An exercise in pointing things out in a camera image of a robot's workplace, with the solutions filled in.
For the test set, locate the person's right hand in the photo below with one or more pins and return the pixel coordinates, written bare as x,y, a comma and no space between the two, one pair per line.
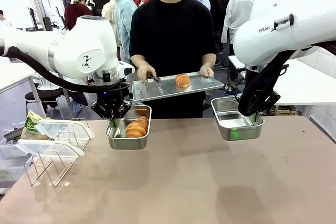
145,73

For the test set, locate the person's left forearm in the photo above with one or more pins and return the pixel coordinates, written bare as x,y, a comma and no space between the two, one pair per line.
209,59

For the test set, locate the mannequin in light blue fleece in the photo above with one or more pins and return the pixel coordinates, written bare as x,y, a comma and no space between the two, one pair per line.
123,24

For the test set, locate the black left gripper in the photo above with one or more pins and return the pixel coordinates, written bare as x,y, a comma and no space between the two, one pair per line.
110,102

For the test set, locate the clear plastic storage bin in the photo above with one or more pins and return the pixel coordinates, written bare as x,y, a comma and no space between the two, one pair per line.
10,155

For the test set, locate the green snack bag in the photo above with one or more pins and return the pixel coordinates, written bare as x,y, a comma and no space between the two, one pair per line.
30,127

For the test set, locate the person's right forearm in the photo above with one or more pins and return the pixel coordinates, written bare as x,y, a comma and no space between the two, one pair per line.
138,61

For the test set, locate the golden croissant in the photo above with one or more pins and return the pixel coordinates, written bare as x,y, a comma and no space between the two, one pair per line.
136,128
182,81

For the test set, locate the mannequin in white shirt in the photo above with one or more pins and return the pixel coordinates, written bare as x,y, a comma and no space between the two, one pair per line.
236,16

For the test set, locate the seated person in white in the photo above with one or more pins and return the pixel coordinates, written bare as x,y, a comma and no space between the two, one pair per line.
4,20

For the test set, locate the mannequin in cream jacket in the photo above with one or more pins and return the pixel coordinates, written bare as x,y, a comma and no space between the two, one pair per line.
109,9

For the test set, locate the black chair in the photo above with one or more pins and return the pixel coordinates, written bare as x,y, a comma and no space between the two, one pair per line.
44,95

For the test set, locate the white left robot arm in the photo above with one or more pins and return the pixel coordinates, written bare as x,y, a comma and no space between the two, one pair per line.
78,48

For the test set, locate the man in dark jacket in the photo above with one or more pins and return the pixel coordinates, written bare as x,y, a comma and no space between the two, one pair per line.
223,11

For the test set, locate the person in black t-shirt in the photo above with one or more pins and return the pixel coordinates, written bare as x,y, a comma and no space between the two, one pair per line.
170,37

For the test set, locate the steel rectangular container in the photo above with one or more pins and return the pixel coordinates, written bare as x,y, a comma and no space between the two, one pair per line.
236,133
128,142

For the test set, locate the black tongs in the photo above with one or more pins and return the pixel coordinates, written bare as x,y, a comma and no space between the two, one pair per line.
153,78

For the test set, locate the silver stand pole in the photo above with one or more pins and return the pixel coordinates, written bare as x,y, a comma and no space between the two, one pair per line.
67,98

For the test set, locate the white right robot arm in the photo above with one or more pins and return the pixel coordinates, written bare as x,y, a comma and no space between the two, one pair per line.
275,37

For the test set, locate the person's left hand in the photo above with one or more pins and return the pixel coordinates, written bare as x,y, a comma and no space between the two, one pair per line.
207,70

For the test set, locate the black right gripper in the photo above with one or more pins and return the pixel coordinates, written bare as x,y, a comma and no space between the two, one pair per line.
273,95

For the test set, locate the mannequin in dark red sweater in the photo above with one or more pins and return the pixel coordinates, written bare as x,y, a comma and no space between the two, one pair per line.
74,15

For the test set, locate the perforated steel tray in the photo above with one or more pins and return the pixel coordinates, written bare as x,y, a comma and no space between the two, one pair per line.
162,90

